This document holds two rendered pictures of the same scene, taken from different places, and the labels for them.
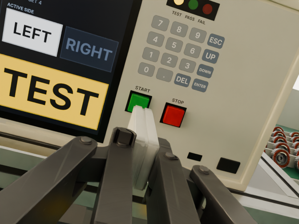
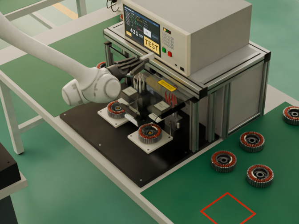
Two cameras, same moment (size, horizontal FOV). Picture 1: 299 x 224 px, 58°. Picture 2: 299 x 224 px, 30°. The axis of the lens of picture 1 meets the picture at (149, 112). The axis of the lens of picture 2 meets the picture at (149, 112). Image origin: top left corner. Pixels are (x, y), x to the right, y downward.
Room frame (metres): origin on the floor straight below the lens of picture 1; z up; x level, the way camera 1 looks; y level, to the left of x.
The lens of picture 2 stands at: (-0.82, -1.73, 2.49)
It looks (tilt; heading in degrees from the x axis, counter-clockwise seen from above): 39 degrees down; 60
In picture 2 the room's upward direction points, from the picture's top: 3 degrees counter-clockwise
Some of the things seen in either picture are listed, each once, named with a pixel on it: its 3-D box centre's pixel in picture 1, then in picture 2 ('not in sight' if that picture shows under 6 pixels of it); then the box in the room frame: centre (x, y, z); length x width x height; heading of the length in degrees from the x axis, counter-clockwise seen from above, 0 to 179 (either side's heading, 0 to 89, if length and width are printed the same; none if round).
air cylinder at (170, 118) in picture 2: not in sight; (173, 120); (0.29, -0.02, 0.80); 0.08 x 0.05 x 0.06; 98
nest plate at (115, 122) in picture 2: not in sight; (118, 113); (0.11, 0.20, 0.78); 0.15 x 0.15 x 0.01; 8
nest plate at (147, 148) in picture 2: not in sight; (150, 137); (0.14, -0.04, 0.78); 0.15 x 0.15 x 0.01; 8
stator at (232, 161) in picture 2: not in sight; (223, 161); (0.33, -0.35, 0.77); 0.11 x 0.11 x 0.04
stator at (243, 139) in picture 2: not in sight; (252, 141); (0.52, -0.32, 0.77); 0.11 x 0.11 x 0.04
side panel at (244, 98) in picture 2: not in sight; (244, 99); (0.57, -0.19, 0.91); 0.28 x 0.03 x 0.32; 8
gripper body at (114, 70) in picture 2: not in sight; (117, 72); (0.01, -0.02, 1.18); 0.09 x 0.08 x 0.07; 8
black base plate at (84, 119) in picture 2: not in sight; (136, 126); (0.14, 0.08, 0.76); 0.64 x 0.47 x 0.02; 98
